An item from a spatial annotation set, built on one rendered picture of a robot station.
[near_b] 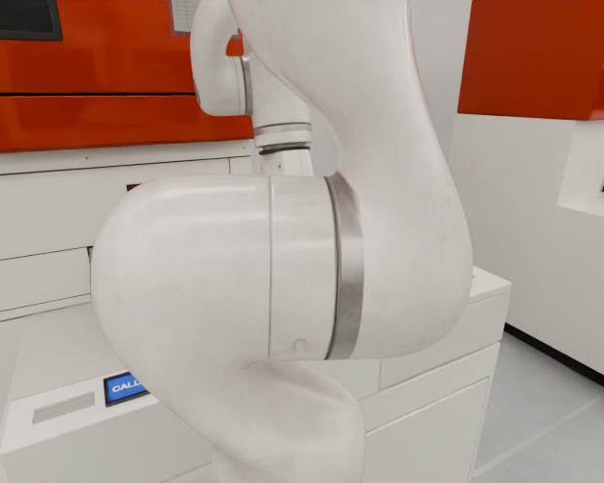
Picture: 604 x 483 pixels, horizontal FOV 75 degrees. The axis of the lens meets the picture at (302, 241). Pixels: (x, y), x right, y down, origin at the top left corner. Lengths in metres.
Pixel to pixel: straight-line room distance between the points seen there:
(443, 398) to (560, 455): 1.13
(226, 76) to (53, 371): 0.68
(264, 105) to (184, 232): 0.37
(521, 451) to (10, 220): 1.90
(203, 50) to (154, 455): 0.54
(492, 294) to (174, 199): 0.77
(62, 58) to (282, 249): 0.88
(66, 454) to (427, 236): 0.53
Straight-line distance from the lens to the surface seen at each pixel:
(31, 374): 0.99
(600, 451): 2.15
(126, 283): 0.22
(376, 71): 0.20
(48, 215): 1.12
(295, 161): 0.55
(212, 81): 0.54
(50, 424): 0.62
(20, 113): 1.04
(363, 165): 0.22
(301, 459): 0.29
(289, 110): 0.56
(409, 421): 0.92
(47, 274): 1.17
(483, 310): 0.91
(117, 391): 0.63
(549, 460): 2.01
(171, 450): 0.66
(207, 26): 0.52
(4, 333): 1.25
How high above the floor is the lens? 1.34
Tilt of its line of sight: 21 degrees down
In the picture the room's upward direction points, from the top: straight up
